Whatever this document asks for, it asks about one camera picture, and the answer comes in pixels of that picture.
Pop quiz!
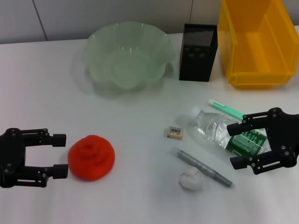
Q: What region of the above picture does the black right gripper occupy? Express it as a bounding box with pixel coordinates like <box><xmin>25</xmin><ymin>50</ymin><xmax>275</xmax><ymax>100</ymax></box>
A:
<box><xmin>227</xmin><ymin>107</ymin><xmax>299</xmax><ymax>175</ymax></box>

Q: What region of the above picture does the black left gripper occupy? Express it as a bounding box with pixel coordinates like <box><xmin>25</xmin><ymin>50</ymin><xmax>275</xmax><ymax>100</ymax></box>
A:
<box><xmin>0</xmin><ymin>127</ymin><xmax>69</xmax><ymax>189</ymax></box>

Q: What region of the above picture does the red-orange orange fruit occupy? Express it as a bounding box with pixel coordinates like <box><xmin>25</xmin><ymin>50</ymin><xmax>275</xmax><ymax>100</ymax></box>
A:
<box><xmin>67</xmin><ymin>134</ymin><xmax>115</xmax><ymax>182</ymax></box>

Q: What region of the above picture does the clear green-label water bottle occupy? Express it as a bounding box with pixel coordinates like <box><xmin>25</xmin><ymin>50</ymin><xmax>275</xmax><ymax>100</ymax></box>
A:
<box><xmin>188</xmin><ymin>106</ymin><xmax>273</xmax><ymax>157</ymax></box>

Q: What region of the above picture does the white paper ball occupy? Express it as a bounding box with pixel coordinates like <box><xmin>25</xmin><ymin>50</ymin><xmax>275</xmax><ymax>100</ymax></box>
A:
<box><xmin>178</xmin><ymin>166</ymin><xmax>202</xmax><ymax>191</ymax></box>

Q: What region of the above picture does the mint green pen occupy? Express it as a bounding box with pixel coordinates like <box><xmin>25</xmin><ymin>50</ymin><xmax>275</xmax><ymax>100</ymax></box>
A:
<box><xmin>208</xmin><ymin>98</ymin><xmax>245</xmax><ymax>121</ymax></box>

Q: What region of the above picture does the grey marker pen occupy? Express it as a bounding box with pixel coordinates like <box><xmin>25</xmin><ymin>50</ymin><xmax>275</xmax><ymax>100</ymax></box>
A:
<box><xmin>172</xmin><ymin>146</ymin><xmax>233</xmax><ymax>188</ymax></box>

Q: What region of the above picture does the beige eraser with barcode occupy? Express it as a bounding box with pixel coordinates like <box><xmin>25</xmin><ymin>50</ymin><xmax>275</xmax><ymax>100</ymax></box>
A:
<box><xmin>167</xmin><ymin>126</ymin><xmax>184</xmax><ymax>139</ymax></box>

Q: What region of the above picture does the black mesh pen holder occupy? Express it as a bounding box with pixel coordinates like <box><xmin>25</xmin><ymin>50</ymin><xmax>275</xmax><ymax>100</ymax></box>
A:
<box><xmin>179</xmin><ymin>23</ymin><xmax>219</xmax><ymax>82</ymax></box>

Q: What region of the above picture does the yellow plastic bin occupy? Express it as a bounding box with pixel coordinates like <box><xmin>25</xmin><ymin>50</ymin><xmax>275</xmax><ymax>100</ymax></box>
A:
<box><xmin>218</xmin><ymin>0</ymin><xmax>295</xmax><ymax>91</ymax></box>

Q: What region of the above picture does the pale green wavy glass bowl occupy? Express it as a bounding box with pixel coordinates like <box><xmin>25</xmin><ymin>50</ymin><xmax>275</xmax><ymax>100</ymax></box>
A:
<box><xmin>82</xmin><ymin>21</ymin><xmax>176</xmax><ymax>91</ymax></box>

